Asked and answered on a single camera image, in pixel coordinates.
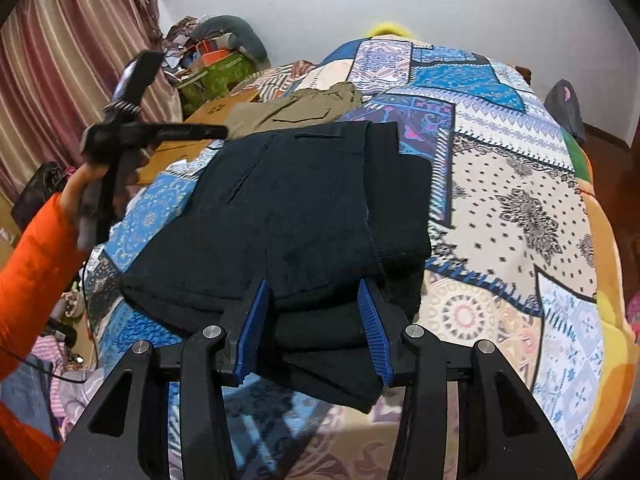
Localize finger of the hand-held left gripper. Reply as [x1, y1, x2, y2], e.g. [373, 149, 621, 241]
[124, 123, 230, 147]
[112, 50, 167, 110]

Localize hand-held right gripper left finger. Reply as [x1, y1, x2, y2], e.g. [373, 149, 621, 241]
[50, 280, 271, 480]

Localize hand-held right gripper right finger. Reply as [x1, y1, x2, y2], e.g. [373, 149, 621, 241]
[357, 278, 578, 480]

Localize black pants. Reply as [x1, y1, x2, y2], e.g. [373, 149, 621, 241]
[120, 120, 434, 414]

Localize person's left forearm orange sleeve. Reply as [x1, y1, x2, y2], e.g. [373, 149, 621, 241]
[0, 191, 91, 386]

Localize khaki pants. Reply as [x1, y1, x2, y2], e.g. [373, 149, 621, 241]
[225, 82, 364, 139]

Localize person's left hand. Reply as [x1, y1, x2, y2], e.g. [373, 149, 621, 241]
[60, 162, 107, 211]

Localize wooden lap table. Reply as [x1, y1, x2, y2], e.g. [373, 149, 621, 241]
[137, 95, 261, 187]

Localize pile of clutter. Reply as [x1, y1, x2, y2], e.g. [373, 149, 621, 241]
[162, 17, 242, 81]

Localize green patterned box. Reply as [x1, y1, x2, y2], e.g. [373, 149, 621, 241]
[176, 52, 256, 117]

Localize striped pink curtain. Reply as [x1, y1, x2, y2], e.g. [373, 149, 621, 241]
[0, 0, 173, 202]

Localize grey pillow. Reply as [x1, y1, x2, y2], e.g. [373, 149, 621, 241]
[192, 15, 269, 61]

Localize orange striped blanket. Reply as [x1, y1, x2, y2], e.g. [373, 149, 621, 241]
[227, 60, 317, 102]

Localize blue patchwork blanket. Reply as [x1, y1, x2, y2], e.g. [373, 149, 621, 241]
[82, 35, 603, 480]

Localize yellow foam headboard pad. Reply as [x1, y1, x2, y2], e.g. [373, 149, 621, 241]
[367, 21, 419, 41]

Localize orange yellow blanket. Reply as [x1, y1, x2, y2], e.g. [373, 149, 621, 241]
[565, 130, 640, 477]

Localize grey bag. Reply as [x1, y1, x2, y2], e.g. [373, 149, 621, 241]
[544, 79, 587, 144]

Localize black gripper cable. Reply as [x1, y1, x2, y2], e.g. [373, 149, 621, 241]
[0, 240, 103, 386]

